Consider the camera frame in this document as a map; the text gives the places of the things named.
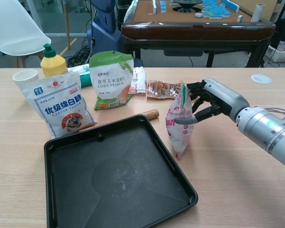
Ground blue mahjong tile pile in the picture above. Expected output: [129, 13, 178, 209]
[200, 0, 240, 19]

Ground white paper cup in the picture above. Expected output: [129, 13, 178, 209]
[12, 69, 40, 90]

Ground black floor cable tangle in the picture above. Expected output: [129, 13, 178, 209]
[66, 40, 93, 67]

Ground teal wet wipes pack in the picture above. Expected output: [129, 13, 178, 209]
[67, 64, 94, 88]

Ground white storage box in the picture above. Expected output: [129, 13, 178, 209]
[267, 41, 285, 64]

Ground white castor sugar bag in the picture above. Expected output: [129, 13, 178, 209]
[20, 72, 97, 140]

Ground green snack pouch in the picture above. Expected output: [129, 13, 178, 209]
[89, 50, 134, 112]

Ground brown sauce pouch with spout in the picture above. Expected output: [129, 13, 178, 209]
[146, 79, 185, 100]

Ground dark brown mahjong table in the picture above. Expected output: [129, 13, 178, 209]
[120, 0, 276, 68]

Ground wooden rolling pin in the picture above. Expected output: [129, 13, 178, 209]
[78, 109, 160, 133]

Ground black mahjong table centre dome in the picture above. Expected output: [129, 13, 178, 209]
[172, 0, 202, 12]

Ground white round desk grommet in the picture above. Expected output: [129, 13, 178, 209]
[250, 74, 273, 85]

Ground pink white snack packet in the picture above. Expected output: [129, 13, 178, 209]
[165, 80, 195, 160]

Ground white chair wooden legs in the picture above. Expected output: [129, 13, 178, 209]
[0, 0, 52, 69]

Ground pink white sachet pack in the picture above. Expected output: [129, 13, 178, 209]
[129, 66, 147, 95]

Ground yellow bottle green cap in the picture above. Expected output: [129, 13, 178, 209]
[40, 43, 68, 78]

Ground blue chair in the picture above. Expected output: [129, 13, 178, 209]
[86, 0, 124, 54]

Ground white paper roll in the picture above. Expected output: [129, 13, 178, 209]
[251, 3, 266, 23]

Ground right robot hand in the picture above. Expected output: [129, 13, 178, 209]
[175, 77, 250, 125]

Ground black square tray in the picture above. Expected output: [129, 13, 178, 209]
[43, 114, 199, 228]

